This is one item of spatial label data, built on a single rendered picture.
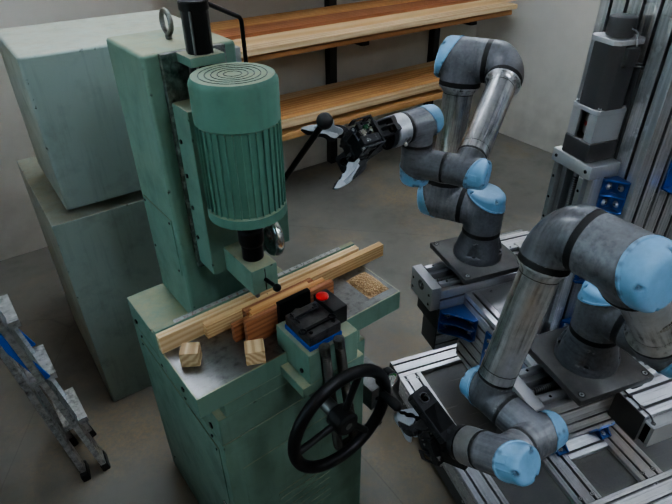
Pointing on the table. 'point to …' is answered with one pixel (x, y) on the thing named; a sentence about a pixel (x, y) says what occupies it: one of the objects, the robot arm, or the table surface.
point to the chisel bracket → (248, 272)
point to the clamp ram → (292, 303)
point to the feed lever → (311, 140)
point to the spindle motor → (239, 143)
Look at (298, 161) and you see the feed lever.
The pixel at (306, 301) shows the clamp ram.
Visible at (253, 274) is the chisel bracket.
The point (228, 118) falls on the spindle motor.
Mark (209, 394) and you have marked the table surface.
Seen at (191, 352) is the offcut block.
